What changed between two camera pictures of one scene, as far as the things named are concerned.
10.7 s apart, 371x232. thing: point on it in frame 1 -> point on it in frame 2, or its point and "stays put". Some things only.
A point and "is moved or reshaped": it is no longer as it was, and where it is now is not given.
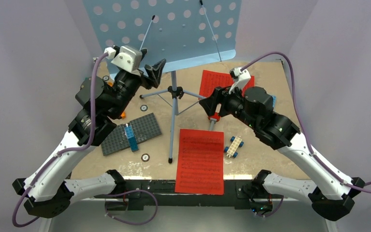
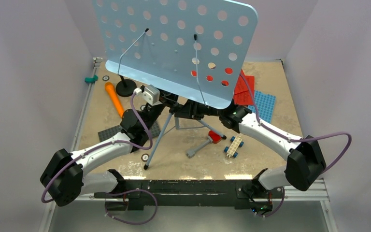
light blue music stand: x=183 y=33 is moved or reshaped
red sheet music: x=200 y=162 is moved or reshaped
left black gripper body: x=125 y=89 -> x=152 y=115
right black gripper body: x=233 y=105 -> x=198 y=110
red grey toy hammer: x=213 y=119 -> x=213 y=137
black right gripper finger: x=209 y=104 -> x=183 y=112
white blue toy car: x=232 y=150 stays put
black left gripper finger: x=144 y=53 -> x=164 y=94
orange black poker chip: x=145 y=157 stays put
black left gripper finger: x=154 y=74 -> x=173 y=105
